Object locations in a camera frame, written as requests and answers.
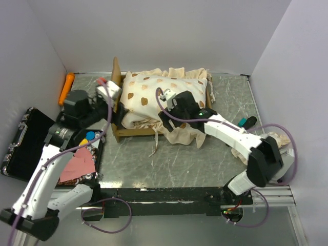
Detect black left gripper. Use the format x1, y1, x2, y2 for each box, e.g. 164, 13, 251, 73
81, 85, 130, 128

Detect wooden pet bed frame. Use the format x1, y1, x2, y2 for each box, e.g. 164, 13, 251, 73
110, 56, 214, 143

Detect bear print bed mattress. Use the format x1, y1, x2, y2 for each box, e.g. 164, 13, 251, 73
120, 67, 213, 158

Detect small bear print pillow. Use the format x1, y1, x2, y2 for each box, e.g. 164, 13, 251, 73
230, 131, 292, 166

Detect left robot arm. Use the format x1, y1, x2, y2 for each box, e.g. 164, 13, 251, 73
1, 86, 126, 241

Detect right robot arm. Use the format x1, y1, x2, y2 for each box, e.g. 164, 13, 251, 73
155, 88, 283, 204

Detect blue round cap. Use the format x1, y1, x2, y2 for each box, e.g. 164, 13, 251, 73
85, 131, 95, 141

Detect yellow round cap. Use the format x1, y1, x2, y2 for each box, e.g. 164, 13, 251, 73
79, 138, 89, 146

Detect pink paper sheets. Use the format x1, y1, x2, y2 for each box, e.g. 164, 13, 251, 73
59, 148, 96, 182

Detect orange plastic carrot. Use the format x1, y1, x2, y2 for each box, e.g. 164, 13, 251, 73
58, 72, 75, 106

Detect black open carrying case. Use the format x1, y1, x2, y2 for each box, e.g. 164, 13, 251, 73
1, 107, 102, 181

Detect white lint roller box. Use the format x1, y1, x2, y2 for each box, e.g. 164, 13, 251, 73
268, 148, 298, 186

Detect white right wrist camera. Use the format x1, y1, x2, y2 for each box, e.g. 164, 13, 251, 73
159, 89, 176, 111

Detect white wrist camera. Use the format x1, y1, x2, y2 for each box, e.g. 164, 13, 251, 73
96, 77, 121, 101
159, 89, 176, 111

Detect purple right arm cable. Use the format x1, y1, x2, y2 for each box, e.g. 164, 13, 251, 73
155, 87, 299, 229

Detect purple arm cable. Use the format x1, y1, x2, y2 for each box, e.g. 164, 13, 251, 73
155, 87, 299, 229
6, 79, 132, 246

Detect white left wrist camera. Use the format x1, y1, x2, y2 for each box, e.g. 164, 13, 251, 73
96, 77, 121, 101

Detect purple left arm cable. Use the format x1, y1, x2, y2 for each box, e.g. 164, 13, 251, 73
6, 79, 132, 246

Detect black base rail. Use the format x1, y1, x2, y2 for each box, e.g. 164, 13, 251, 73
70, 187, 254, 219

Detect aluminium frame rail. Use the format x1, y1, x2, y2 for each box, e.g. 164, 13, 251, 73
24, 186, 297, 211

